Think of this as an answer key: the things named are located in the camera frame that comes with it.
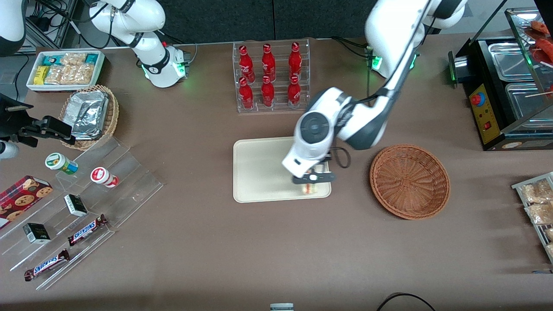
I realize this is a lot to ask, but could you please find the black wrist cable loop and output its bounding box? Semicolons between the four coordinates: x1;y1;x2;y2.
331;146;352;169

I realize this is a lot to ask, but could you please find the clear cracker packet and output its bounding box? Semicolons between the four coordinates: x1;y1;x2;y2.
60;52;87;66
45;64;95;86

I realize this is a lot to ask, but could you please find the red cola bottle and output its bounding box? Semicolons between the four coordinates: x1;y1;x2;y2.
238;45;256;83
287;76;302;108
238;77;255;109
289;42;302;80
261;76;276;108
261;44;277;82

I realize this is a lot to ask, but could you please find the small black carton box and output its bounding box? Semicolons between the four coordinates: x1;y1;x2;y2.
22;222;51;245
64;194;89;217

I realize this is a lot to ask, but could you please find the silver foil packet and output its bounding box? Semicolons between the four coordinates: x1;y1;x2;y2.
69;90;109;135
70;128;104;141

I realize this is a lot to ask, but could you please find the green lid sunflower jar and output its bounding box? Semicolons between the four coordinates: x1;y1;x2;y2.
45;152;79;176

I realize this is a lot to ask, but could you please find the sandwich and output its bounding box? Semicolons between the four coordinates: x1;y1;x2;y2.
303;163;327;195

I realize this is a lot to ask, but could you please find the white snack rack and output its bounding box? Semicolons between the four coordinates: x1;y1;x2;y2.
512;171;553;264

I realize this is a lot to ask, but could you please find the red lid jar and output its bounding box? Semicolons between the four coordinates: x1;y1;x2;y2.
90;167;120;188

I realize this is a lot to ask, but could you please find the black food warmer machine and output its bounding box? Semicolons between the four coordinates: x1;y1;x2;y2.
447;6;553;152

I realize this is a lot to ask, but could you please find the cream plastic tray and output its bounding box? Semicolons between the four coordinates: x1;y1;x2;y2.
233;137;332;203

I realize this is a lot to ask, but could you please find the red tartan cookie box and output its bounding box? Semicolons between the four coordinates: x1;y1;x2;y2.
0;175;54;230

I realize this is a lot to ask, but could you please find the white snack bin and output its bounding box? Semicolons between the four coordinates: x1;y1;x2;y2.
26;50;106;94

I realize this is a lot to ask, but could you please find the light wicker basket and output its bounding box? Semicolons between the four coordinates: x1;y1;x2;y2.
59;85;120;151

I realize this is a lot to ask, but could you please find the clear acrylic bottle rack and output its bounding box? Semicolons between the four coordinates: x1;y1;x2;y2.
232;38;311;114

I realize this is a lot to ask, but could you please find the Snickers chocolate bar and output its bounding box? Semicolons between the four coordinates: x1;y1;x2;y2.
67;214;108;247
24;249;70;282

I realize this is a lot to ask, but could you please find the steel warmer pan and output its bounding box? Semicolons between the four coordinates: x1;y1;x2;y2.
488;42;537;82
505;82;553;131

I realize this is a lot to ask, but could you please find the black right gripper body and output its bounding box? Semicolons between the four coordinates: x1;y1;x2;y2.
0;92;35;148

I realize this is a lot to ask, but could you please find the black floor cable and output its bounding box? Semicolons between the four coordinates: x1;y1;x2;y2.
375;292;437;311

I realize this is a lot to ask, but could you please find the black arm base cable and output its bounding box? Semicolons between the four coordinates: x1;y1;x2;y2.
332;36;373;60
162;30;198;66

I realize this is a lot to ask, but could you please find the clear fried snack packet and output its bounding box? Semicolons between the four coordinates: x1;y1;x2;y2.
520;179;553;204
524;202;553;225

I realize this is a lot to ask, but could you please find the brown wicker basket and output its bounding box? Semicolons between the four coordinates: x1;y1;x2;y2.
370;144;451;220

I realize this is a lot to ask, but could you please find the clear acrylic tiered shelf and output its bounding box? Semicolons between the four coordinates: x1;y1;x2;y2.
0;136;164;291

